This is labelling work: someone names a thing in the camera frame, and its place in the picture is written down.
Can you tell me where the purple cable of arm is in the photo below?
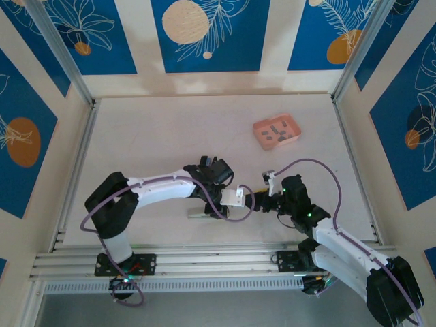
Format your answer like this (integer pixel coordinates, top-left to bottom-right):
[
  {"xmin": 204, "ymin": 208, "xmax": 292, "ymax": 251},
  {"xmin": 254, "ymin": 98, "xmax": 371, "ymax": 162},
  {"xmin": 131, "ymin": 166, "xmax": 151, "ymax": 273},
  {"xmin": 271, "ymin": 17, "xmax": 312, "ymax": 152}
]
[
  {"xmin": 80, "ymin": 175, "xmax": 255, "ymax": 307},
  {"xmin": 274, "ymin": 158, "xmax": 423, "ymax": 326}
]

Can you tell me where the white slotted cable duct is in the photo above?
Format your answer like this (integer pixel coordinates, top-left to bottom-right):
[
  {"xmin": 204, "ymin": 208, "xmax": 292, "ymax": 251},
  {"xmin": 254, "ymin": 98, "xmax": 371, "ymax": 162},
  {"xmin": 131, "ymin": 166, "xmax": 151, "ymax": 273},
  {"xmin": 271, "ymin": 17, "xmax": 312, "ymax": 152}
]
[{"xmin": 42, "ymin": 276, "xmax": 305, "ymax": 294}]

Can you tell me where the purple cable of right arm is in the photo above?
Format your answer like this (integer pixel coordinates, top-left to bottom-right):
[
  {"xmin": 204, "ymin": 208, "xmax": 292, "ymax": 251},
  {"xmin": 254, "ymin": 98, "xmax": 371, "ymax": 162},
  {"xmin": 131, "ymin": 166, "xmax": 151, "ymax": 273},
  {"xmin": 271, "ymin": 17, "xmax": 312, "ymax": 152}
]
[{"xmin": 274, "ymin": 158, "xmax": 423, "ymax": 326}]

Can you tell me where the grey and black stapler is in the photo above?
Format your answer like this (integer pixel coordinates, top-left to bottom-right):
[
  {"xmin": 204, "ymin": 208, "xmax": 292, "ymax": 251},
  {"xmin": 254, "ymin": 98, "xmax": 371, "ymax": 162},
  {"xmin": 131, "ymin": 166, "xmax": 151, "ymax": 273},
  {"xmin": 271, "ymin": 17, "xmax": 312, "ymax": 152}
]
[{"xmin": 186, "ymin": 206, "xmax": 232, "ymax": 221}]

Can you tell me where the aluminium side rail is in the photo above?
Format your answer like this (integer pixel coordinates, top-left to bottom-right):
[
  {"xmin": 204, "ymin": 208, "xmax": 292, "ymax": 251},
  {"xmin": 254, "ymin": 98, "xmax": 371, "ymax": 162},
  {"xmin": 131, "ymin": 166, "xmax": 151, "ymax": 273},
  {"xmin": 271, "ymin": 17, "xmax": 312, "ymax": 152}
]
[
  {"xmin": 332, "ymin": 97, "xmax": 386, "ymax": 247},
  {"xmin": 50, "ymin": 98, "xmax": 102, "ymax": 255}
]

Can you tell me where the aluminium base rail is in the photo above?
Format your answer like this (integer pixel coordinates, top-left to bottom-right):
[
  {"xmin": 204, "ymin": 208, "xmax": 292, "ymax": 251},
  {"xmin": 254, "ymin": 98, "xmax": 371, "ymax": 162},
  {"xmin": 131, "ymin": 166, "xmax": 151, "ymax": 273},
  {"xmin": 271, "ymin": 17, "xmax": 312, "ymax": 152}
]
[{"xmin": 29, "ymin": 240, "xmax": 401, "ymax": 282}]

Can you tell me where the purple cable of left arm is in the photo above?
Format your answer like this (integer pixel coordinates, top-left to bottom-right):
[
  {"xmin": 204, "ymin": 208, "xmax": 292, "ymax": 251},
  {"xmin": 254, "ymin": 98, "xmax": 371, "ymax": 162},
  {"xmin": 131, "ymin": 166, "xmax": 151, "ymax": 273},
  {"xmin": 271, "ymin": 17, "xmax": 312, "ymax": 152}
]
[{"xmin": 80, "ymin": 175, "xmax": 255, "ymax": 307}]

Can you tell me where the aluminium frame post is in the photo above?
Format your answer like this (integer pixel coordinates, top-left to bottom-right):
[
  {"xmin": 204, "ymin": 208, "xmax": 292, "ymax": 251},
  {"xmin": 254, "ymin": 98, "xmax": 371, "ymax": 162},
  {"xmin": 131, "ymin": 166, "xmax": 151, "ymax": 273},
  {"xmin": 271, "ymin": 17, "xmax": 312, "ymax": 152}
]
[
  {"xmin": 330, "ymin": 0, "xmax": 400, "ymax": 103},
  {"xmin": 23, "ymin": 0, "xmax": 96, "ymax": 106}
]

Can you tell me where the black controller board green light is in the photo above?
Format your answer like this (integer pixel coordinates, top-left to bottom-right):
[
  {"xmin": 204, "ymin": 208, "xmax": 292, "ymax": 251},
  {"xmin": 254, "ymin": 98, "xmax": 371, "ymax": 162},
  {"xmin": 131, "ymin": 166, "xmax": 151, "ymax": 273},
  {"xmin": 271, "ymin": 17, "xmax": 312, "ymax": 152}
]
[
  {"xmin": 108, "ymin": 275, "xmax": 137, "ymax": 301},
  {"xmin": 301, "ymin": 274, "xmax": 337, "ymax": 297}
]

